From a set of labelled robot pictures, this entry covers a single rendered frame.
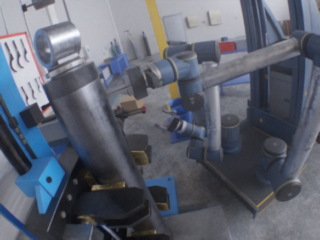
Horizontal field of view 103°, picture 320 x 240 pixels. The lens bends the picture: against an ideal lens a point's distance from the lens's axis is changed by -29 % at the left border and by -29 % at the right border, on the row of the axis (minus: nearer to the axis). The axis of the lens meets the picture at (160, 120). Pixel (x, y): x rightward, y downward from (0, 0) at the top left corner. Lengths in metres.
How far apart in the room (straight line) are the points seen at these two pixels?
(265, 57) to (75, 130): 0.92
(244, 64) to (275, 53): 0.19
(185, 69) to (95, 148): 0.46
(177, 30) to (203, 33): 1.69
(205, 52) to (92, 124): 0.78
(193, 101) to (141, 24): 10.65
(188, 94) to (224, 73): 0.26
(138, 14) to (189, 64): 10.70
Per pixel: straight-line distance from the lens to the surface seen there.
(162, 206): 1.23
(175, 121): 1.32
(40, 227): 0.73
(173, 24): 11.29
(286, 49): 1.04
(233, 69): 0.94
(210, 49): 1.10
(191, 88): 0.76
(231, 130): 1.66
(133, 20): 11.38
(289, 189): 1.23
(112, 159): 0.70
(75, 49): 0.65
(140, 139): 0.95
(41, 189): 0.75
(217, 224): 1.50
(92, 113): 0.61
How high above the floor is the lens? 1.51
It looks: 29 degrees down
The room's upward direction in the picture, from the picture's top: 16 degrees counter-clockwise
